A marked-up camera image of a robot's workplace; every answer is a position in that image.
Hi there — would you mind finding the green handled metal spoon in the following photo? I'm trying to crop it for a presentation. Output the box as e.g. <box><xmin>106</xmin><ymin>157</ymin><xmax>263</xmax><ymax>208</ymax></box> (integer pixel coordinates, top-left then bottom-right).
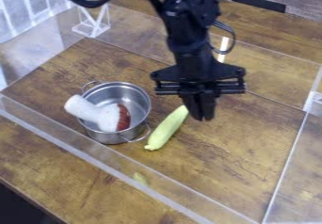
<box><xmin>144</xmin><ymin>105</ymin><xmax>188</xmax><ymax>151</ymax></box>

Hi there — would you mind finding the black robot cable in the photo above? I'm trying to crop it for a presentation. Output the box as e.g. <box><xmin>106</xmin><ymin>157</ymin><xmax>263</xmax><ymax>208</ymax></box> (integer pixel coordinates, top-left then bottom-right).
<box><xmin>52</xmin><ymin>0</ymin><xmax>238</xmax><ymax>56</ymax></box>

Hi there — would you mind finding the small steel pot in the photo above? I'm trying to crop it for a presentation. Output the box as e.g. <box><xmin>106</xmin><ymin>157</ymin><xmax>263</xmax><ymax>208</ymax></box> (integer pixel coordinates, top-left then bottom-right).
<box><xmin>78</xmin><ymin>81</ymin><xmax>151</xmax><ymax>145</ymax></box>

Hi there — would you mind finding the clear acrylic enclosure wall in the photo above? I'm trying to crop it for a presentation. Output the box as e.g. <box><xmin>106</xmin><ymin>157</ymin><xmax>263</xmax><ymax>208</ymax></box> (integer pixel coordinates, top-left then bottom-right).
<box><xmin>0</xmin><ymin>6</ymin><xmax>322</xmax><ymax>224</ymax></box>

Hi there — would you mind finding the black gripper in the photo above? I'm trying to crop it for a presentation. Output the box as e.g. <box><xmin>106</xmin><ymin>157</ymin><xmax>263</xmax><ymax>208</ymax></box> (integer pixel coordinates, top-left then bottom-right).
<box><xmin>150</xmin><ymin>53</ymin><xmax>246</xmax><ymax>120</ymax></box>

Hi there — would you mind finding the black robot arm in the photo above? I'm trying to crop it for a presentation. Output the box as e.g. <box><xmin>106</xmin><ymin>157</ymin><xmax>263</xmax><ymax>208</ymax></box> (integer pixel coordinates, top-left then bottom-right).
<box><xmin>148</xmin><ymin>0</ymin><xmax>246</xmax><ymax>120</ymax></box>

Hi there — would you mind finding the white and red toy mushroom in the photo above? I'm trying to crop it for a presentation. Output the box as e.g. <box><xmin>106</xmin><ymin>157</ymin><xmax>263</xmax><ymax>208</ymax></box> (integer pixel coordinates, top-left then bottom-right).
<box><xmin>64</xmin><ymin>95</ymin><xmax>131</xmax><ymax>133</ymax></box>

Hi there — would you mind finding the clear acrylic corner bracket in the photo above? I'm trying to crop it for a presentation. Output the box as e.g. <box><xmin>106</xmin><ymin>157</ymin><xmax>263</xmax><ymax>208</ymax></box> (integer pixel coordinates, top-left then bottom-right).
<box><xmin>72</xmin><ymin>4</ymin><xmax>111</xmax><ymax>38</ymax></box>

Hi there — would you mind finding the black strip on table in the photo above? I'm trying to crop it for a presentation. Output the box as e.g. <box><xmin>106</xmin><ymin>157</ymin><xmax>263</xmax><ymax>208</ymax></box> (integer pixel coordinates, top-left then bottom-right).
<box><xmin>229</xmin><ymin>0</ymin><xmax>287</xmax><ymax>13</ymax></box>

